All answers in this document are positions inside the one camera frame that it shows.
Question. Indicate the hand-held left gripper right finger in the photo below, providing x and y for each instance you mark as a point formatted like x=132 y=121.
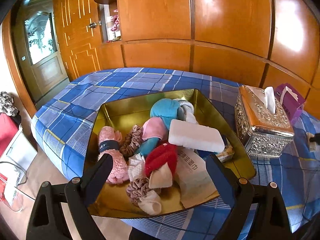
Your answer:
x=217 y=172

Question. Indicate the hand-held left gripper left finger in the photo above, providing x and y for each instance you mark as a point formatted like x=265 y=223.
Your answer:
x=100 y=170

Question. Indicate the pink fluffy sock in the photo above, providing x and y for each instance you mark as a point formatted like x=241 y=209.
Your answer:
x=115 y=160

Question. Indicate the wet wipes packet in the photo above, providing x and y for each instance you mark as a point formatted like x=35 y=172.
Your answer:
x=195 y=177

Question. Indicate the white embossed paper towel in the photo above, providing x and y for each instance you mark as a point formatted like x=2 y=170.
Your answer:
x=136 y=170

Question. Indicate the dark brown scrunchie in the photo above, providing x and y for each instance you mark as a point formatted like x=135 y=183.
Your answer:
x=131 y=142

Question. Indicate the mauve satin scrunchie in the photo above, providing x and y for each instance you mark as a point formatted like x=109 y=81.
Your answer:
x=137 y=188

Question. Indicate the white foam block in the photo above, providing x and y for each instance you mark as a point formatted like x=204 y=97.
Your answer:
x=195 y=135

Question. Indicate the red snowman sock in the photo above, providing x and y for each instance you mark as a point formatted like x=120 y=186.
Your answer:
x=160 y=157

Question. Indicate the white and pink sock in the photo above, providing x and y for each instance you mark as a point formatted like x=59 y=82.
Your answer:
x=151 y=202

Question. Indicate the white knit sock teal band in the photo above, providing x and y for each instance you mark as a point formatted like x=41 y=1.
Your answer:
x=191 y=115

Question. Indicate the gold metal tin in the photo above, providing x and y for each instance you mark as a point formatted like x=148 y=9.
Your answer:
x=120 y=110

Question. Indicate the teal and pink sock bundle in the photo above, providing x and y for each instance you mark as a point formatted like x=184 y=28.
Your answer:
x=165 y=110

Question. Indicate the purple carton box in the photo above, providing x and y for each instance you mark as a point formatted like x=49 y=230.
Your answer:
x=292 y=105

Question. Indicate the ornate silver tissue box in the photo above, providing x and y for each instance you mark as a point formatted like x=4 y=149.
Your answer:
x=262 y=130

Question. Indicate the white facial tissue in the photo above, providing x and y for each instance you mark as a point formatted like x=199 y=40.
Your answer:
x=270 y=100

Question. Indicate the blue plaid bed sheet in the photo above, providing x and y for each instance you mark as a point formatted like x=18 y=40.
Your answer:
x=87 y=92

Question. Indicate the white box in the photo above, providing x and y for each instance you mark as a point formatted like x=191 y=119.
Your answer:
x=22 y=152

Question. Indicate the clear plastic container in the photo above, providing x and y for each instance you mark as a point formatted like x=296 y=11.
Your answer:
x=12 y=190

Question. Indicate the red bag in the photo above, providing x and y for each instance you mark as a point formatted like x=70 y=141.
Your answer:
x=7 y=132

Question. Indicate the leopard print cloth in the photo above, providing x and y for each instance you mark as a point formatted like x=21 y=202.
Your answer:
x=7 y=103

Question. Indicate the wooden door with brass knob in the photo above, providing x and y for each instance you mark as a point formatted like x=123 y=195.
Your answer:
x=75 y=42

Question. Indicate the glass panel door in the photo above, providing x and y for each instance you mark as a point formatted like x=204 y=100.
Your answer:
x=42 y=42

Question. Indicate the wooden wardrobe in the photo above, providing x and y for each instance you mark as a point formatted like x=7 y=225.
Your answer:
x=225 y=30

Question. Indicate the pink artificial flowers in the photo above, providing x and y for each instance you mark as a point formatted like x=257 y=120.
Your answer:
x=115 y=22

